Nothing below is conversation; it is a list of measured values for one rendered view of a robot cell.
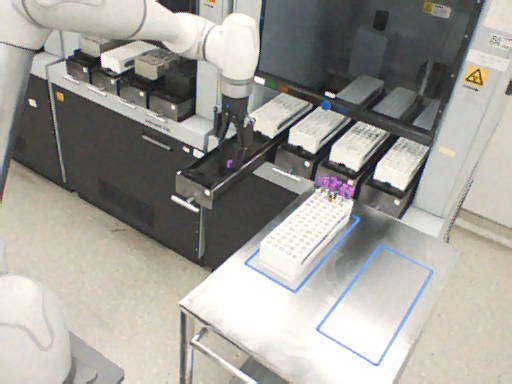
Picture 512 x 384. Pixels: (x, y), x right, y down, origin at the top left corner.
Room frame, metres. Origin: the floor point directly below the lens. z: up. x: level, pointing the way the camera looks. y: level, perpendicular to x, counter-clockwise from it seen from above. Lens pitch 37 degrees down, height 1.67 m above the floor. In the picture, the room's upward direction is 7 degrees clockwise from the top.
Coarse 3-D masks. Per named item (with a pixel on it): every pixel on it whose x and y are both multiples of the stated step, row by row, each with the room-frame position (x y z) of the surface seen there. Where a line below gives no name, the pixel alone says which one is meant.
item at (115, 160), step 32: (224, 0) 1.64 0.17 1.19; (64, 32) 2.02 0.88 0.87; (64, 64) 1.99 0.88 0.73; (64, 96) 1.91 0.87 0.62; (96, 96) 1.82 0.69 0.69; (64, 128) 1.93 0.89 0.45; (96, 128) 1.83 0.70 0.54; (128, 128) 1.73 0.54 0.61; (160, 128) 1.65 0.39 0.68; (192, 128) 1.59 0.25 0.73; (64, 160) 1.95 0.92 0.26; (96, 160) 1.84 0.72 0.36; (128, 160) 1.74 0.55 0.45; (160, 160) 1.65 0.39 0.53; (192, 160) 1.58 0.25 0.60; (96, 192) 1.85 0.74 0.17; (128, 192) 1.74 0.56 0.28; (160, 192) 1.65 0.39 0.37; (128, 224) 1.83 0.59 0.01; (160, 224) 1.66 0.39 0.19; (192, 224) 1.57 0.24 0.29; (192, 256) 1.57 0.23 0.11
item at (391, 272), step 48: (336, 240) 0.98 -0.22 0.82; (384, 240) 1.00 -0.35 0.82; (432, 240) 1.02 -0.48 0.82; (240, 288) 0.77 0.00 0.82; (288, 288) 0.79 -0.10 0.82; (336, 288) 0.81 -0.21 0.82; (384, 288) 0.83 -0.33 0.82; (432, 288) 0.85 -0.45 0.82; (192, 336) 0.71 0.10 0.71; (240, 336) 0.64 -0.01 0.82; (288, 336) 0.66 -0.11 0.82; (336, 336) 0.67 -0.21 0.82; (384, 336) 0.69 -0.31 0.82
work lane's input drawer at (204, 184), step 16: (288, 128) 1.54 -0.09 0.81; (256, 144) 1.42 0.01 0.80; (272, 144) 1.43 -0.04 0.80; (208, 160) 1.29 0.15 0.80; (224, 160) 1.30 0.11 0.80; (256, 160) 1.34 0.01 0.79; (176, 176) 1.20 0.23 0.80; (192, 176) 1.18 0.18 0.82; (208, 176) 1.21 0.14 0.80; (224, 176) 1.20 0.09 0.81; (240, 176) 1.26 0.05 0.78; (192, 192) 1.17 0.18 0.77; (208, 192) 1.14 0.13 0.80; (224, 192) 1.19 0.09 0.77; (192, 208) 1.11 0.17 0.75
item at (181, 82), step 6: (168, 72) 1.73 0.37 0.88; (174, 72) 1.73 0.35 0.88; (168, 78) 1.73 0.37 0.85; (174, 78) 1.72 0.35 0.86; (180, 78) 1.70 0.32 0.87; (186, 78) 1.69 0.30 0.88; (168, 84) 1.73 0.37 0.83; (174, 84) 1.72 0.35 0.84; (180, 84) 1.70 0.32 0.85; (186, 84) 1.69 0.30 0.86; (180, 90) 1.70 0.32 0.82; (186, 90) 1.69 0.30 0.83
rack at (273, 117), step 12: (288, 96) 1.69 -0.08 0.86; (264, 108) 1.57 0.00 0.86; (276, 108) 1.58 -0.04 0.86; (288, 108) 1.58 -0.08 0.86; (300, 108) 1.61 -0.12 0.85; (312, 108) 1.71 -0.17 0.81; (264, 120) 1.48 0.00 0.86; (276, 120) 1.50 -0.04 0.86; (288, 120) 1.60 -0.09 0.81; (264, 132) 1.47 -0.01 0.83; (276, 132) 1.47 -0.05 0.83
